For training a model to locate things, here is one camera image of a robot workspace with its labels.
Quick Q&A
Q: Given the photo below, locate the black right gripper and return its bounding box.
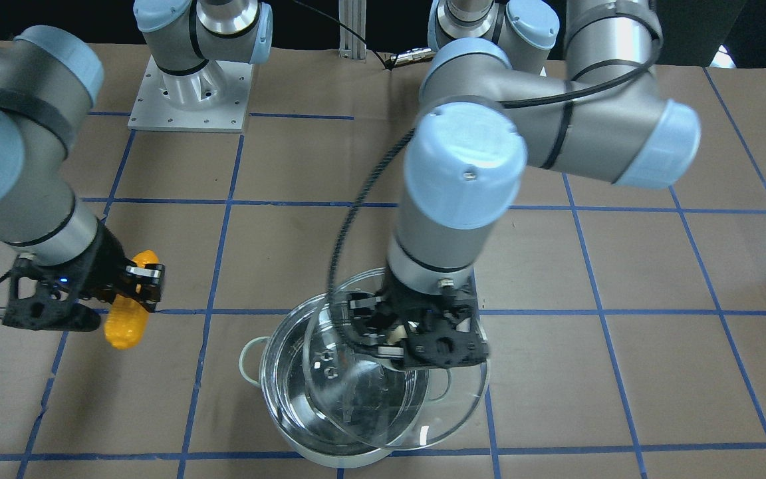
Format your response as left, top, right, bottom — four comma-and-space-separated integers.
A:
3, 224, 166, 331

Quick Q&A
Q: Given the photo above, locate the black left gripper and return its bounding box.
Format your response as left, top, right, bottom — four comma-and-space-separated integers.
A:
342, 271, 489, 370

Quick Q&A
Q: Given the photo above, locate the yellow toy corn cob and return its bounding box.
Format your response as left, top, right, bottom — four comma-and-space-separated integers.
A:
104, 250, 160, 351

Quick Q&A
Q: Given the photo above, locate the glass pot lid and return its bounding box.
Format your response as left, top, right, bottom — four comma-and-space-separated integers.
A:
302, 269, 489, 450

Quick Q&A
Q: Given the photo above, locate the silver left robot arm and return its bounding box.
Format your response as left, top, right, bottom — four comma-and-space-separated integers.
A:
321, 1, 700, 371

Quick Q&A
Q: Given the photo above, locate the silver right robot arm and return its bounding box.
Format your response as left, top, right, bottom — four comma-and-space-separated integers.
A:
0, 1, 273, 351

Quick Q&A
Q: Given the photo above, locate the pale green electric pot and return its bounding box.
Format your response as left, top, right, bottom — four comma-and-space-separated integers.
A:
238, 295, 457, 469

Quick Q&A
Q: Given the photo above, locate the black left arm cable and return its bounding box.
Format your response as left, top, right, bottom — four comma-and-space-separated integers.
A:
328, 33, 663, 333

